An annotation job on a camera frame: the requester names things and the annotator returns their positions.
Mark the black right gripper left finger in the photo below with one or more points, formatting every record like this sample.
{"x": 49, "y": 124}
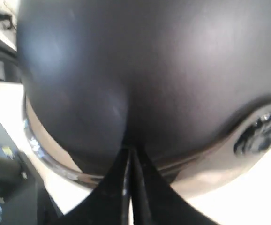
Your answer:
{"x": 108, "y": 203}

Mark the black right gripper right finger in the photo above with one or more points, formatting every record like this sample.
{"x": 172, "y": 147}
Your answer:
{"x": 154, "y": 202}

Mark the black helmet with visor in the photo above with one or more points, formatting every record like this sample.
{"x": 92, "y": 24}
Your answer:
{"x": 186, "y": 81}

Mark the dark equipment at left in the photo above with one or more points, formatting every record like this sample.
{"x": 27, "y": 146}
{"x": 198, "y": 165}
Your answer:
{"x": 24, "y": 199}

